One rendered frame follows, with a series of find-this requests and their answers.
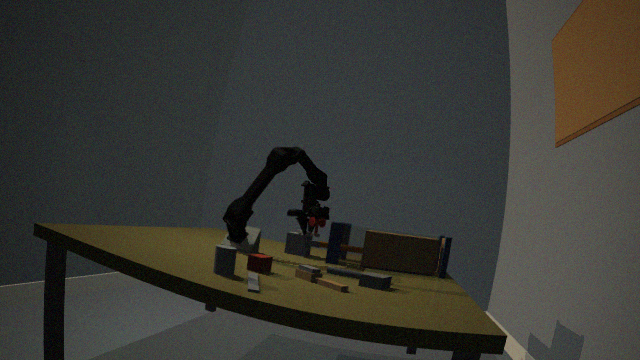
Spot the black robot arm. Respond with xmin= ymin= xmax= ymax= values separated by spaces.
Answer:
xmin=223 ymin=147 xmax=330 ymax=244

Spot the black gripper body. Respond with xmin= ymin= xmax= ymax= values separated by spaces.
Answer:
xmin=287 ymin=197 xmax=329 ymax=220

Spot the grey flat bar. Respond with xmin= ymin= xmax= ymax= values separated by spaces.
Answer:
xmin=247 ymin=272 xmax=259 ymax=293

